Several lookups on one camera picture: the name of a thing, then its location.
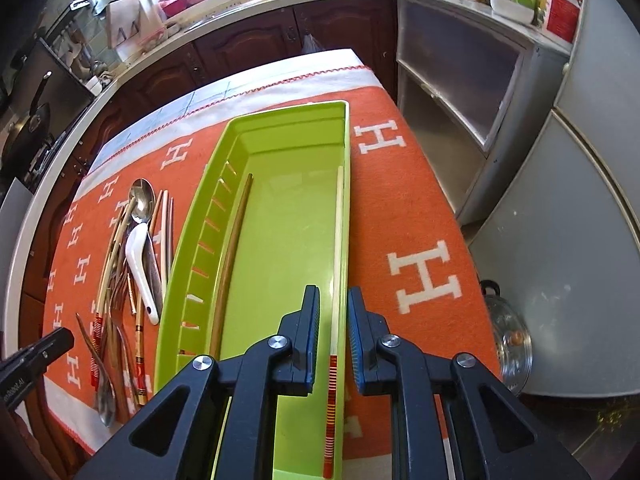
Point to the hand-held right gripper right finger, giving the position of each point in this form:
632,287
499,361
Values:
354,340

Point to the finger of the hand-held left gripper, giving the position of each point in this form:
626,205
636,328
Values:
52,347

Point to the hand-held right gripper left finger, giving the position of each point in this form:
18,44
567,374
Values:
312,340

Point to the cutlery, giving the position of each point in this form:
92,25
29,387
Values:
102,305

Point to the metal fork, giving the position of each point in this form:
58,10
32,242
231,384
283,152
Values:
117,285

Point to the light chopstick red yellow end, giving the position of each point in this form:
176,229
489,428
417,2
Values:
141,370

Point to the cream chopstick red striped end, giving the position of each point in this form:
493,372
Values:
114,245
338,240

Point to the white ceramic spoon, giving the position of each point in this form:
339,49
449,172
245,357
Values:
137,265

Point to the brown wooden chopstick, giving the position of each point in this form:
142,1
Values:
235,250

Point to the green plastic tray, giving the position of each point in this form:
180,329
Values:
280,210

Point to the dark brown chopstick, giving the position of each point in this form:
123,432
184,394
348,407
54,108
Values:
171,230

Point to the large metal spoon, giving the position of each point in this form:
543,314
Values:
141,200

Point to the bamboo patterned chopstick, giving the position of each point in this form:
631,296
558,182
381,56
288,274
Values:
157,210

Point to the glass pot lid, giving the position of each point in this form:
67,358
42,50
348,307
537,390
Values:
505,340

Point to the orange printed blanket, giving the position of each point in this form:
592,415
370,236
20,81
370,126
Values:
425,185

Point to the black frying pan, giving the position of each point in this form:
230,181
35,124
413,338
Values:
27,127

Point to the light blue table cover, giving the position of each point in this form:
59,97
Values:
225,92

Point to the grey refrigerator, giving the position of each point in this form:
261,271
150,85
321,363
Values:
590,185

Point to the cabinet with frosted doors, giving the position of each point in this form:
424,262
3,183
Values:
450,60

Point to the white kitchen countertop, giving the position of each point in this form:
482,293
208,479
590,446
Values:
150,60

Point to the wooden cutting board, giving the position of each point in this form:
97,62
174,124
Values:
127,20

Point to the pink bowl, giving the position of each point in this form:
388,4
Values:
177,5

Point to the white rectangular dish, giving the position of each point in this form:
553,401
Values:
510,7

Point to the red label box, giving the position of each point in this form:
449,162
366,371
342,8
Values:
562,10

